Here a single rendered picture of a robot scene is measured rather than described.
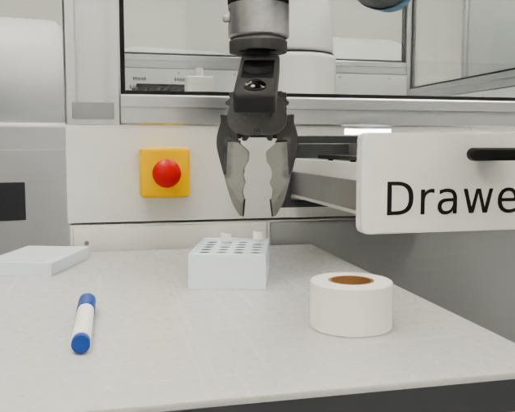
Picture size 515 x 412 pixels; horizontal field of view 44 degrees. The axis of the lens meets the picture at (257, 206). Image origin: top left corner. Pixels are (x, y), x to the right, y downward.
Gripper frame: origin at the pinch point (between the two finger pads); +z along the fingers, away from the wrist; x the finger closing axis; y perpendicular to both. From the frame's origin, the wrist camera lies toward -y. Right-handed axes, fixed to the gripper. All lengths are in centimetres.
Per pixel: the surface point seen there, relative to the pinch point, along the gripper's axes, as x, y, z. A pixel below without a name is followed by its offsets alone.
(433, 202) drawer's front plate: -19.8, -6.4, -1.1
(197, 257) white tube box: 6.0, -10.4, 4.6
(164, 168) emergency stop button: 13.5, 10.9, -4.2
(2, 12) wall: 163, 296, -85
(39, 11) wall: 144, 305, -87
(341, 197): -10.3, 2.0, -0.9
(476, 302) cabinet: -36, 33, 20
